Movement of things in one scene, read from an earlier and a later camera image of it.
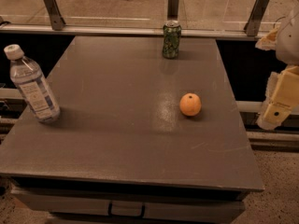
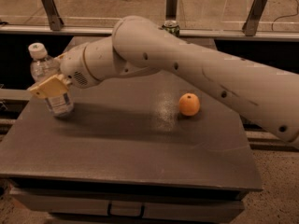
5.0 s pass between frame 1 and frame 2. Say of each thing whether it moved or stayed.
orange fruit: stayed
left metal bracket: stayed
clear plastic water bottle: moved
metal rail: stayed
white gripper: moved
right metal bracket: stayed
